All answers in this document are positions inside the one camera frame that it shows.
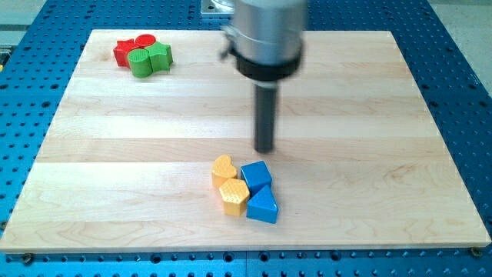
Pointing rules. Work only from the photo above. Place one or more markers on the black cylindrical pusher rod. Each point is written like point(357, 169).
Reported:
point(265, 99)

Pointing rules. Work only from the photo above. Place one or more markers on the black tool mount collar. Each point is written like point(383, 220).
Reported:
point(267, 73)

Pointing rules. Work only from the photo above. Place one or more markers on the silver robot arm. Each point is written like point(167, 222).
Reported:
point(265, 37)

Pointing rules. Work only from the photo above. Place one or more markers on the blue cube block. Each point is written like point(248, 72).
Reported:
point(257, 176)

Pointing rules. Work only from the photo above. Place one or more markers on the blue triangle block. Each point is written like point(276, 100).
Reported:
point(263, 206)

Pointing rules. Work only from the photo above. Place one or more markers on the yellow heart block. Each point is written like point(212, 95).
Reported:
point(222, 170)

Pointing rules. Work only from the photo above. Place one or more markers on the yellow hexagon block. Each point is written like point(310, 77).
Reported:
point(235, 195)

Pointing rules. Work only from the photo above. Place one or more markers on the green star block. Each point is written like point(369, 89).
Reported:
point(160, 56)

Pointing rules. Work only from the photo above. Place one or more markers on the light wooden board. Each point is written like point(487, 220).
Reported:
point(358, 160)

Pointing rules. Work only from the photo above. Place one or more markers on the green rounded block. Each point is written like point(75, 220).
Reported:
point(140, 63)

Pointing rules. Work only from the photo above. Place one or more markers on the red cylinder block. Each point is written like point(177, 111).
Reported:
point(145, 40)

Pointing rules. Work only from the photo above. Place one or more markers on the red star block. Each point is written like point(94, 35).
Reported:
point(121, 51)

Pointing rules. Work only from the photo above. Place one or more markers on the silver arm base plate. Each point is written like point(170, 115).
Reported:
point(217, 7)

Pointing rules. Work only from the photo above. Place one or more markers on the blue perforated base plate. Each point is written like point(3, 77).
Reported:
point(40, 67)

